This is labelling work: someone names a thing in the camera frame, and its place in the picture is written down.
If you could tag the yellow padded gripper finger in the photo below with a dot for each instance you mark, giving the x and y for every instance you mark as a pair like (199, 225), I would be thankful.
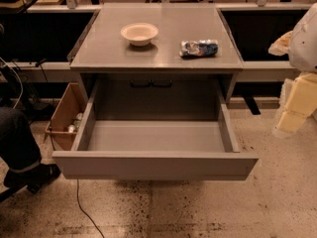
(298, 101)

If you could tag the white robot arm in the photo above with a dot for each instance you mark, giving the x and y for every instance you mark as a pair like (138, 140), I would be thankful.
(300, 44)

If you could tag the grey drawer cabinet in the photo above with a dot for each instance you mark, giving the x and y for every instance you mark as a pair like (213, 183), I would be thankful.
(105, 54)

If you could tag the open grey top drawer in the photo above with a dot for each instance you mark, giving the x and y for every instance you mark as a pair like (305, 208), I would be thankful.
(156, 130)

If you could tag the white paper bowl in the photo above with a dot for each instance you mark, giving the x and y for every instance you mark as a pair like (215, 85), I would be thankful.
(139, 34)

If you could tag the white items in box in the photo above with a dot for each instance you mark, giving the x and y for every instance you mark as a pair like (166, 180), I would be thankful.
(75, 124)

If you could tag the brown cardboard box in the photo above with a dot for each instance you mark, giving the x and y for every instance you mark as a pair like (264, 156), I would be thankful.
(71, 104)

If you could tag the black shoe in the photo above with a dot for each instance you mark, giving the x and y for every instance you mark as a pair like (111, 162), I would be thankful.
(39, 175)

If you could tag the dark trouser leg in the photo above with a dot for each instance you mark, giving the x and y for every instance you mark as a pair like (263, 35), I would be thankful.
(18, 148)

